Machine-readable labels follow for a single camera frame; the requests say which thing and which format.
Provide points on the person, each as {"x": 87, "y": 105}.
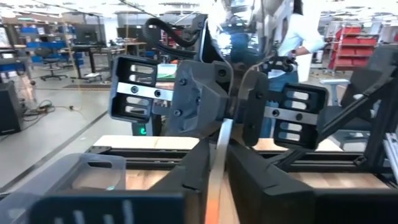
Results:
{"x": 304, "y": 34}

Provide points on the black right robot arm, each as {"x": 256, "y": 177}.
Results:
{"x": 373, "y": 68}

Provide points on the blue office chair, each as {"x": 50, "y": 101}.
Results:
{"x": 46, "y": 53}

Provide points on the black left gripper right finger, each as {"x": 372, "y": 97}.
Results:
{"x": 295, "y": 205}

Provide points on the red shelf rack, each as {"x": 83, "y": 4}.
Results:
{"x": 354, "y": 40}

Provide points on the dark desk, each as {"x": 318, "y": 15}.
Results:
{"x": 93, "y": 48}

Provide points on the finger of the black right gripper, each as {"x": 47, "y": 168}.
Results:
{"x": 255, "y": 109}
{"x": 202, "y": 99}

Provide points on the blue storage shelf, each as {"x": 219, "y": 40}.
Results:
{"x": 31, "y": 31}

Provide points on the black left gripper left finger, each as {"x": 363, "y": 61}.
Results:
{"x": 124, "y": 208}

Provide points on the black aluminium table frame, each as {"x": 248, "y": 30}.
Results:
{"x": 149, "y": 155}

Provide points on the black computer tower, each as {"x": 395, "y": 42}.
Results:
{"x": 11, "y": 109}

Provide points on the grey translucent plastic bin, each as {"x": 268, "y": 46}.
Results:
{"x": 62, "y": 174}

